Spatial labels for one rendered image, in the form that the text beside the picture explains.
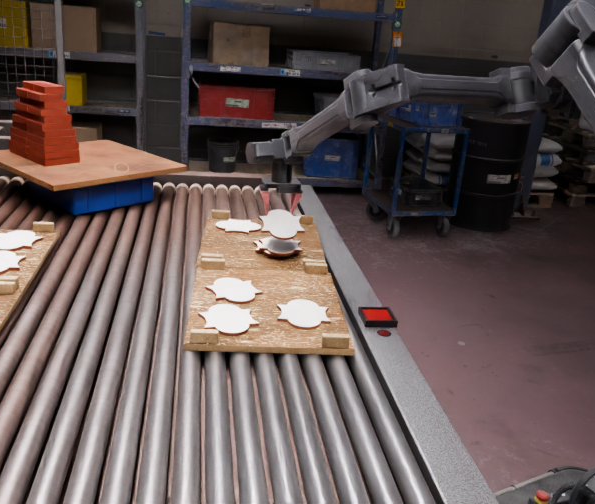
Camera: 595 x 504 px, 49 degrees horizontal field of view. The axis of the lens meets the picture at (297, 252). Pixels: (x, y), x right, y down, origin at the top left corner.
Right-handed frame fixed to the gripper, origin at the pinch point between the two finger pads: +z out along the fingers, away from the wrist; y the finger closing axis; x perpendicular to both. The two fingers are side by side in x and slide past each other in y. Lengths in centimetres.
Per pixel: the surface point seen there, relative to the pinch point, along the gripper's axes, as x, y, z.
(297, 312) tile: -42.3, -2.3, 10.3
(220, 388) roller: -68, -21, 13
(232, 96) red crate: 399, 26, 19
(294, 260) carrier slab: -8.6, 3.4, 11.0
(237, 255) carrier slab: -5.0, -11.8, 10.8
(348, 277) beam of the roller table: -15.6, 17.1, 13.3
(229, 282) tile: -25.4, -16.0, 10.1
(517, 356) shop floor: 94, 146, 105
